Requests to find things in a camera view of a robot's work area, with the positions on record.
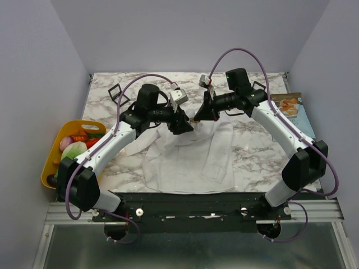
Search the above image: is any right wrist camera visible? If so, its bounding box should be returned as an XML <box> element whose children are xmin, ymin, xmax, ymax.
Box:
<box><xmin>199</xmin><ymin>74</ymin><xmax>212</xmax><ymax>89</ymax></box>

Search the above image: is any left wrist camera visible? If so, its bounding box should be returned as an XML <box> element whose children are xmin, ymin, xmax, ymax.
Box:
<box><xmin>170</xmin><ymin>87</ymin><xmax>188</xmax><ymax>105</ymax></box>

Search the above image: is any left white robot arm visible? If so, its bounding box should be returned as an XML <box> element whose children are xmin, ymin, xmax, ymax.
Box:
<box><xmin>56</xmin><ymin>83</ymin><xmax>193</xmax><ymax>221</ymax></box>

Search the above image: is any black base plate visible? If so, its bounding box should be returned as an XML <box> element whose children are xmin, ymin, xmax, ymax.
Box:
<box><xmin>90</xmin><ymin>192</ymin><xmax>291</xmax><ymax>235</ymax></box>

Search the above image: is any white button shirt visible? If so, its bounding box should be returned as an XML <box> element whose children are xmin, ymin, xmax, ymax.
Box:
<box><xmin>125</xmin><ymin>113</ymin><xmax>234</xmax><ymax>194</ymax></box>

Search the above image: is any aluminium rail frame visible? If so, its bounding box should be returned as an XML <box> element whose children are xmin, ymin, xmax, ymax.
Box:
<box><xmin>32</xmin><ymin>198</ymin><xmax>353</xmax><ymax>269</ymax></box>

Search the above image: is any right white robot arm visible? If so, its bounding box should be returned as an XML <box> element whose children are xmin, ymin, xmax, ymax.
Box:
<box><xmin>194</xmin><ymin>68</ymin><xmax>328</xmax><ymax>220</ymax></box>

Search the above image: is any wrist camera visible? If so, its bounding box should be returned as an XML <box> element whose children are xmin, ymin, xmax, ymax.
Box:
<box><xmin>170</xmin><ymin>87</ymin><xmax>188</xmax><ymax>105</ymax></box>
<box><xmin>199</xmin><ymin>74</ymin><xmax>212</xmax><ymax>89</ymax></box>

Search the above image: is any blue chips bag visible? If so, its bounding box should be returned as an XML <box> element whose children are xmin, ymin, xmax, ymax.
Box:
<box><xmin>271</xmin><ymin>92</ymin><xmax>316</xmax><ymax>139</ymax></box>

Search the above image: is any purple toy eggplant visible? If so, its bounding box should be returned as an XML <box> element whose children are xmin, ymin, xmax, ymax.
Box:
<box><xmin>47</xmin><ymin>174</ymin><xmax>58</xmax><ymax>188</ymax></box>

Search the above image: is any left black frame stand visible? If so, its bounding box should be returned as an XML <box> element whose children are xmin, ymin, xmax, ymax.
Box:
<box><xmin>108</xmin><ymin>84</ymin><xmax>130</xmax><ymax>107</ymax></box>

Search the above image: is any orange toy carrot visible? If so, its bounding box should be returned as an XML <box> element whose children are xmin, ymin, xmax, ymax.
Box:
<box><xmin>71</xmin><ymin>130</ymin><xmax>88</xmax><ymax>142</ymax></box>

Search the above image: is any yellow plastic basket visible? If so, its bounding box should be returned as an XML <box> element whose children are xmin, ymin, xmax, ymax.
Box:
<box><xmin>40</xmin><ymin>120</ymin><xmax>107</xmax><ymax>189</ymax></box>

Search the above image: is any purple toy onion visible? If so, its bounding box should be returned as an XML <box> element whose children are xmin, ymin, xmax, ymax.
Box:
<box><xmin>59</xmin><ymin>136</ymin><xmax>75</xmax><ymax>152</ymax></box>

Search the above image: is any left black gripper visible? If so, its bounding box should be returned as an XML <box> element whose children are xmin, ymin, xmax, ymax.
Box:
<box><xmin>148</xmin><ymin>101</ymin><xmax>194</xmax><ymax>135</ymax></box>

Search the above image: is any red toy pepper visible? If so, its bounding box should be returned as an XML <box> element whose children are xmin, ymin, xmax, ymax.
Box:
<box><xmin>85</xmin><ymin>137</ymin><xmax>101</xmax><ymax>149</ymax></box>

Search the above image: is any green toy lettuce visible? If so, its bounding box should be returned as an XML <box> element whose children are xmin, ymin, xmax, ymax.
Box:
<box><xmin>57</xmin><ymin>142</ymin><xmax>88</xmax><ymax>165</ymax></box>

